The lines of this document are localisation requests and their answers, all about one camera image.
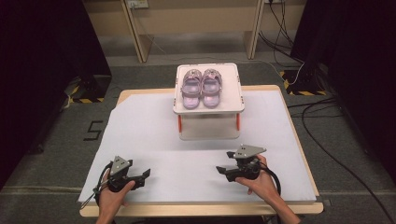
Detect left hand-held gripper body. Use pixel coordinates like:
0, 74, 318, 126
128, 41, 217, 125
106, 154, 138, 193

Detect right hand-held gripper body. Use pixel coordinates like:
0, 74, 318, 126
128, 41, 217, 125
233, 144, 268, 182

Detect white shoe rack orange posts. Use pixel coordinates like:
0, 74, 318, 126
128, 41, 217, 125
172, 63, 246, 141

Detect pink child sandal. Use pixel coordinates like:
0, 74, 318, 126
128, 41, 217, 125
180, 68, 204, 110
201, 68, 223, 109

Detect person's left hand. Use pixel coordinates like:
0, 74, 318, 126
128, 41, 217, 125
96, 169, 136, 217

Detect person's right hand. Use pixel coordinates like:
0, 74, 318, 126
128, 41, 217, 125
234, 154, 283, 208

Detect white table sheet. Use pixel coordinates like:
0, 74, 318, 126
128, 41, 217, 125
78, 90, 318, 205

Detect black stand base striped tape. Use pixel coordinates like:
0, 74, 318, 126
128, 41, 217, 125
279, 69, 328, 97
66, 74, 112, 105

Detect black curtain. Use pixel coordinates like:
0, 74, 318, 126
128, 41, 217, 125
0, 0, 112, 190
290, 0, 396, 185

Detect beige wooden desk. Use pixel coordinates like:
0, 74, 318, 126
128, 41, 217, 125
82, 0, 307, 64

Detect left hand-held gripper black cable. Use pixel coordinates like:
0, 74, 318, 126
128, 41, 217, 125
79, 161, 114, 210

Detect hand-held gripper black cable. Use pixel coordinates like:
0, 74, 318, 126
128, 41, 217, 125
79, 161, 114, 210
260, 166, 282, 196

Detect right hand-held gripper black cable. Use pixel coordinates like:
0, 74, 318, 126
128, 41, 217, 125
260, 166, 282, 196

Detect long black floor cable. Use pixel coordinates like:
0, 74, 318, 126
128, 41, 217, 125
300, 98, 396, 224

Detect bundle of black cables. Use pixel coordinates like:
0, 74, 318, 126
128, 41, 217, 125
258, 0, 305, 65

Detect white wall socket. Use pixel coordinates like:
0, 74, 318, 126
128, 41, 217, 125
125, 0, 149, 9

